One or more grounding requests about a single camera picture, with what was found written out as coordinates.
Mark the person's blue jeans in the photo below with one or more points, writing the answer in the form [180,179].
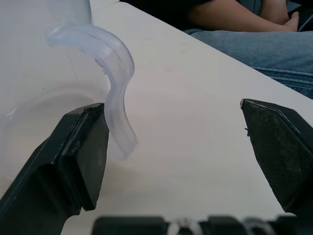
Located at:
[269,51]

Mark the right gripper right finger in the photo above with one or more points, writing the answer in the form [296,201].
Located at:
[281,159]

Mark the clear plastic measuring cup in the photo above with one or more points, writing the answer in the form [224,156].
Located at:
[36,61]

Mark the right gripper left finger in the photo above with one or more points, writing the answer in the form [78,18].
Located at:
[49,171]

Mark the person's bare hand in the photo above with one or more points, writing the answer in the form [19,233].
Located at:
[293,23]

